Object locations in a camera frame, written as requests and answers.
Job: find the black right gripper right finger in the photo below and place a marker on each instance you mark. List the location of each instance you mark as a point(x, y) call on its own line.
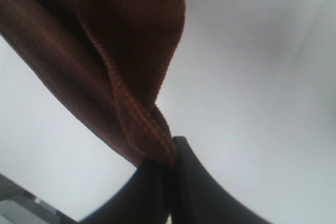
point(199, 197)

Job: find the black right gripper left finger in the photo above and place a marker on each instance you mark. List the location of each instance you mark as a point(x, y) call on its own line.
point(141, 200)

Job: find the brown towel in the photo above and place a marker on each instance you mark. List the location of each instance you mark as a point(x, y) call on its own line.
point(105, 61)

